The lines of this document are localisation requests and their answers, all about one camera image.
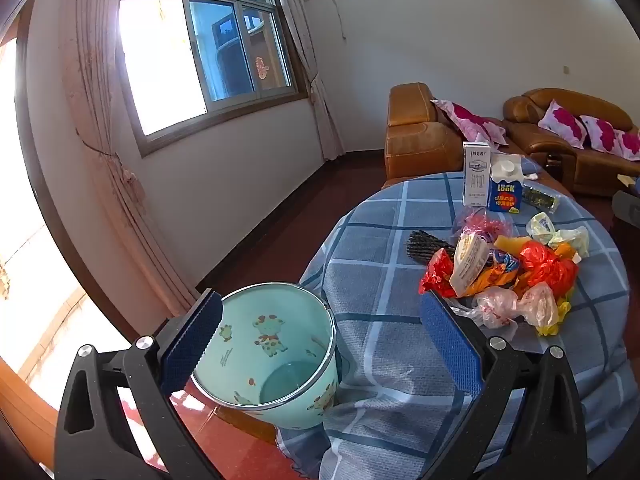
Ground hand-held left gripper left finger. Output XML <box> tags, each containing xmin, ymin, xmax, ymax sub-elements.
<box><xmin>54</xmin><ymin>289</ymin><xmax>223</xmax><ymax>480</ymax></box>

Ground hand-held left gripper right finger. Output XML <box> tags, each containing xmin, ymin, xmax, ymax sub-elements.
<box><xmin>417</xmin><ymin>289</ymin><xmax>588</xmax><ymax>480</ymax></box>

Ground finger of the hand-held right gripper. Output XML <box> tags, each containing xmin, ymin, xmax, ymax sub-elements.
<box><xmin>613</xmin><ymin>191</ymin><xmax>640</xmax><ymax>233</ymax></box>

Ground clear plastic bag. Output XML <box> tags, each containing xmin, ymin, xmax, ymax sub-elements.
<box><xmin>517</xmin><ymin>282</ymin><xmax>560</xmax><ymax>328</ymax></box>
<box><xmin>472</xmin><ymin>287</ymin><xmax>521</xmax><ymax>329</ymax></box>

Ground mint green giraffe print bin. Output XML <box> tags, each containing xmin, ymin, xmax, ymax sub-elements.
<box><xmin>191</xmin><ymin>283</ymin><xmax>341</xmax><ymax>431</ymax></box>

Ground red snack wrapper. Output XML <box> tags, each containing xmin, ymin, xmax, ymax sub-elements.
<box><xmin>419</xmin><ymin>247</ymin><xmax>458</xmax><ymax>297</ymax></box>

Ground shiny orange wrapper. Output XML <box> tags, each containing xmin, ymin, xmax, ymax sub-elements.
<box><xmin>550</xmin><ymin>241</ymin><xmax>581</xmax><ymax>263</ymax></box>

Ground white paper packet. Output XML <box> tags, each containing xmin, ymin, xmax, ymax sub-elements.
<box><xmin>448</xmin><ymin>232</ymin><xmax>496</xmax><ymax>297</ymax></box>

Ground orange blue snack wrapper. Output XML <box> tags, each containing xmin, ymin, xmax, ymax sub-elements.
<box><xmin>480</xmin><ymin>249</ymin><xmax>521</xmax><ymax>291</ymax></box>

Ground yellow plastic wrapper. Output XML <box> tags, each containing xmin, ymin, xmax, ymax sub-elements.
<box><xmin>537</xmin><ymin>300</ymin><xmax>572</xmax><ymax>337</ymax></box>

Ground pink plastic wrapper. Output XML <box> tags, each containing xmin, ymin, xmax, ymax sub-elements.
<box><xmin>452</xmin><ymin>207</ymin><xmax>513</xmax><ymax>241</ymax></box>

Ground pink floral pillow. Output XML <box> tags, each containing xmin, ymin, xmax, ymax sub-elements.
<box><xmin>431</xmin><ymin>99</ymin><xmax>508</xmax><ymax>147</ymax></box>
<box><xmin>580</xmin><ymin>115</ymin><xmax>626</xmax><ymax>153</ymax></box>
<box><xmin>617</xmin><ymin>130</ymin><xmax>640</xmax><ymax>161</ymax></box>
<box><xmin>537</xmin><ymin>100</ymin><xmax>588</xmax><ymax>150</ymax></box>

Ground blue plaid tablecloth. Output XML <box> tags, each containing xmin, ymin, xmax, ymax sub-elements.
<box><xmin>274</xmin><ymin>171</ymin><xmax>640</xmax><ymax>480</ymax></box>

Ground green black snack packet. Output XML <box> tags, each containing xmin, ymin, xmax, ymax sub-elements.
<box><xmin>521</xmin><ymin>183</ymin><xmax>560</xmax><ymax>212</ymax></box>

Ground orange leather sofa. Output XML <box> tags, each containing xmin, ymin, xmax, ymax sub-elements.
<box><xmin>502</xmin><ymin>88</ymin><xmax>640</xmax><ymax>198</ymax></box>

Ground blue gable top carton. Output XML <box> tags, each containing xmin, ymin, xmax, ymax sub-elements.
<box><xmin>487</xmin><ymin>155</ymin><xmax>524</xmax><ymax>214</ymax></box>

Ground tall white milk carton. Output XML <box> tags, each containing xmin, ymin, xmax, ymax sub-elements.
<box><xmin>462</xmin><ymin>141</ymin><xmax>493</xmax><ymax>208</ymax></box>

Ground pink floral curtain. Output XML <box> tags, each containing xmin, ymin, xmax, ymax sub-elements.
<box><xmin>270</xmin><ymin>0</ymin><xmax>346</xmax><ymax>161</ymax></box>
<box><xmin>57</xmin><ymin>0</ymin><xmax>201</xmax><ymax>318</ymax></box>

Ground brown wooden door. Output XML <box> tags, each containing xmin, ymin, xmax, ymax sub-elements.
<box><xmin>0</xmin><ymin>355</ymin><xmax>57</xmax><ymax>461</ymax></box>

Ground orange leather armchair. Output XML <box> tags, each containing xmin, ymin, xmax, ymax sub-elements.
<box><xmin>384</xmin><ymin>82</ymin><xmax>506</xmax><ymax>186</ymax></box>

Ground sliding glass window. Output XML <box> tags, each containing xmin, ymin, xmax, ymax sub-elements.
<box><xmin>117</xmin><ymin>0</ymin><xmax>311</xmax><ymax>158</ymax></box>

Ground dark wooden door frame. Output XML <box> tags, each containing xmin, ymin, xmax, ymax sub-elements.
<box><xmin>14</xmin><ymin>7</ymin><xmax>198</xmax><ymax>321</ymax></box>

